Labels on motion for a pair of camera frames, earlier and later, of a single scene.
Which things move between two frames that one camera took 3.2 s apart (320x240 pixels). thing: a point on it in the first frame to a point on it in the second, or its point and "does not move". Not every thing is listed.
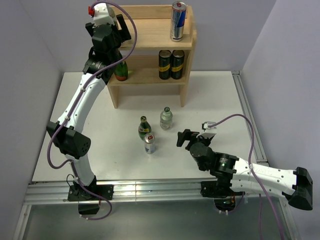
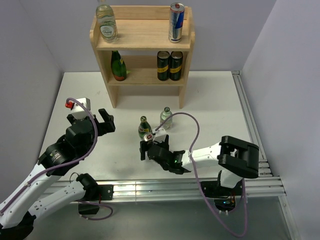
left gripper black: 122,35 to 108,126
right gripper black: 186,135 to 144,147
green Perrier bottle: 121,71 does not move
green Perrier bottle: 144,127 does not move
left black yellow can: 164,59 does not move
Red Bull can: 177,21 does not move
